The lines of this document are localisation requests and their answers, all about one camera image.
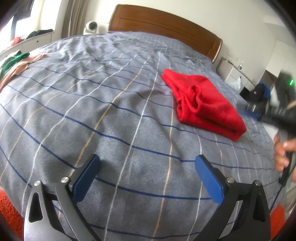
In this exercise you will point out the white window-side cabinet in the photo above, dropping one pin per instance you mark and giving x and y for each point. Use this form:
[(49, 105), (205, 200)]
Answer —
[(29, 45)]

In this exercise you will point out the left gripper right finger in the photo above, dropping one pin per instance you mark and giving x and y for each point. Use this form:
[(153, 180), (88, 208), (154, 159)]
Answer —
[(253, 220)]

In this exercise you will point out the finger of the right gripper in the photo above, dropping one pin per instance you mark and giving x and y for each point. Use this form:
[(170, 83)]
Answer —
[(254, 111)]

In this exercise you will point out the brown wooden headboard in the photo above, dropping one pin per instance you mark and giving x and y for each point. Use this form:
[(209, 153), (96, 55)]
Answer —
[(133, 18)]

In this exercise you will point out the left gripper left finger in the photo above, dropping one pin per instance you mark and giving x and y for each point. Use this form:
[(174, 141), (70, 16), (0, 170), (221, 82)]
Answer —
[(41, 222)]

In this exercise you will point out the white wardrobe doors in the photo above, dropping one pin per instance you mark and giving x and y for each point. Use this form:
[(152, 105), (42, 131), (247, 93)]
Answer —
[(283, 56)]

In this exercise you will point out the red knit sweater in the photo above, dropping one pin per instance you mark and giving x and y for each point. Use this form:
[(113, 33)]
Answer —
[(200, 104)]

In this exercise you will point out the white bedside dresser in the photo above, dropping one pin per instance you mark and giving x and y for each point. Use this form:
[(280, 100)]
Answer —
[(226, 70)]

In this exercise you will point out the dark clothes on cabinet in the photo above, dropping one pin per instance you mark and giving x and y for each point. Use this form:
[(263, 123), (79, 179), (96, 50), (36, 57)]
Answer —
[(38, 32)]

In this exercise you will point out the dark jacket on chair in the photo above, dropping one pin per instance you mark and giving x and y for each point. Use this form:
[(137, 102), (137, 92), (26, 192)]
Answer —
[(260, 94)]

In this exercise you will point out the white plastic bag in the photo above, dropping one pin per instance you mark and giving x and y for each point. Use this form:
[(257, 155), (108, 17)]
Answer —
[(236, 83)]

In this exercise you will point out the beige curtain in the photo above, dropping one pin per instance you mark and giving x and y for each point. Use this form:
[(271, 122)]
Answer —
[(74, 19)]

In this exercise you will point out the white round bedside device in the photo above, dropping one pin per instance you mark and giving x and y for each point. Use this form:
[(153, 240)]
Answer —
[(90, 28)]

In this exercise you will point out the folded green pink clothes pile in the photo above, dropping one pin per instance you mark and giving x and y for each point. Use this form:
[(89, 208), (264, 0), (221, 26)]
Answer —
[(15, 64)]

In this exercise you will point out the blue-grey plaid bed cover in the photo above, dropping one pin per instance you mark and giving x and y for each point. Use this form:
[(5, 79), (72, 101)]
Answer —
[(104, 95)]

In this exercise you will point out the right hand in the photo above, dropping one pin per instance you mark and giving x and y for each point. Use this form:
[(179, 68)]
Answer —
[(281, 148)]

